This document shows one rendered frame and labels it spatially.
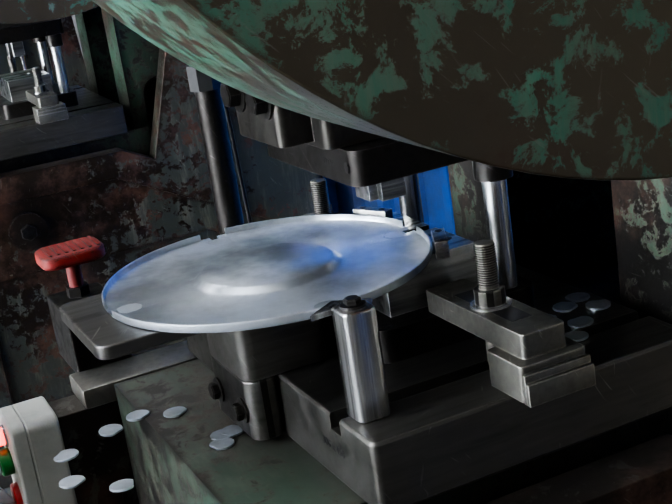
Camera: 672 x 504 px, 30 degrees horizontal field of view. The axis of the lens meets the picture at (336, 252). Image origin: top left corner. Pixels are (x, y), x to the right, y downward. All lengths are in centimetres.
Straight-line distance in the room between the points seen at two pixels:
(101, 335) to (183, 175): 166
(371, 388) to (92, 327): 24
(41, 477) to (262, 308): 40
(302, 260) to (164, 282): 13
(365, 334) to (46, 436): 47
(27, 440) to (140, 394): 13
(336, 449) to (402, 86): 46
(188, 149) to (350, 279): 164
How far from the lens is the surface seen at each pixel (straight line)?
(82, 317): 108
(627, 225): 114
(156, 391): 125
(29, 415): 131
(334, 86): 58
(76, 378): 134
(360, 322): 93
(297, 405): 105
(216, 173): 199
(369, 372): 94
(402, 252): 109
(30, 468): 131
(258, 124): 107
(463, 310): 102
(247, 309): 101
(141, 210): 266
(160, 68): 265
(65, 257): 136
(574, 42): 64
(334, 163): 104
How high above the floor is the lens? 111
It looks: 17 degrees down
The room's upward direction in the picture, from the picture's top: 9 degrees counter-clockwise
